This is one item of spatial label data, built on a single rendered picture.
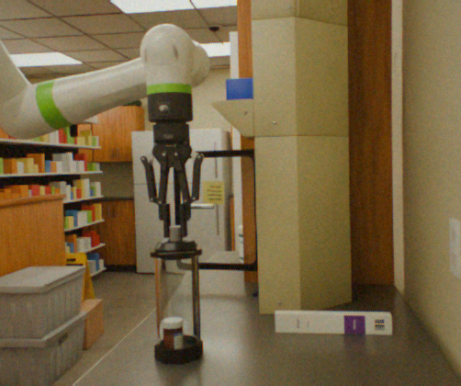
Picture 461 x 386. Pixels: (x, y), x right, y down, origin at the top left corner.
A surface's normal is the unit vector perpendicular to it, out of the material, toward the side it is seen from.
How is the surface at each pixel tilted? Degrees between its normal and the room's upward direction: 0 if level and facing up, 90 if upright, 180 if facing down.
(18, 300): 96
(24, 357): 96
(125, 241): 90
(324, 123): 90
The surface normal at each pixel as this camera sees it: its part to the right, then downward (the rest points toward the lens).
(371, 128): -0.15, 0.06
